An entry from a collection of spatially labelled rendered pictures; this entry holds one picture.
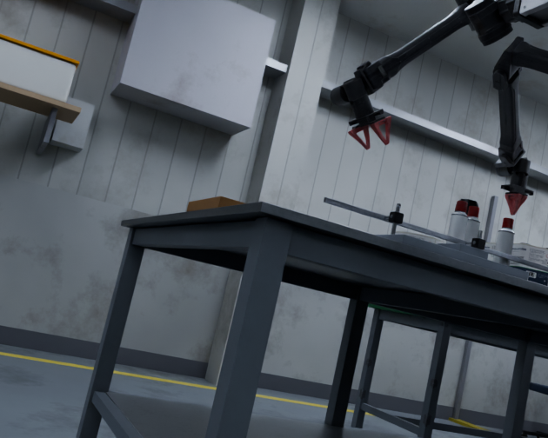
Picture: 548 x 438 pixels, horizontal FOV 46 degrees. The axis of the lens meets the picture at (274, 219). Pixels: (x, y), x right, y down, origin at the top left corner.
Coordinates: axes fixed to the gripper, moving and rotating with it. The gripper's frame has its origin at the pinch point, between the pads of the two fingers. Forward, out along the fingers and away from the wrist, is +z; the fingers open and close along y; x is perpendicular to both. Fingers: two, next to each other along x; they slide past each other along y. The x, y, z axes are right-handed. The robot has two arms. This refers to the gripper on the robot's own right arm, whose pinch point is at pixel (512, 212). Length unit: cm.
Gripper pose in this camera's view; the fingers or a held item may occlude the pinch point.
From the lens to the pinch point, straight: 246.4
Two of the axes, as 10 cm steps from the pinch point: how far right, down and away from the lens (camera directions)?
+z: -2.2, 9.7, -1.2
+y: -8.8, -2.5, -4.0
